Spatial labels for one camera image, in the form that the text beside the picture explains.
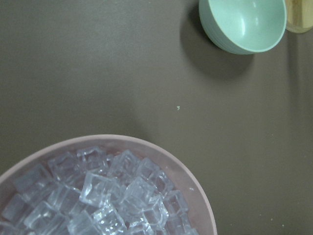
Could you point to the clear ice cubes pile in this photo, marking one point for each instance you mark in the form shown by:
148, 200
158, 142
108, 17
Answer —
90, 192

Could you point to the wooden cup stand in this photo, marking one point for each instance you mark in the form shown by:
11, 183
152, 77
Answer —
299, 15

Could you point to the pink bowl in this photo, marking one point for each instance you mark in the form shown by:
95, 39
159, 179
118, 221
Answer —
200, 212

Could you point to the mint green bowl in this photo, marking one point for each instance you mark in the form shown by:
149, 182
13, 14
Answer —
243, 27

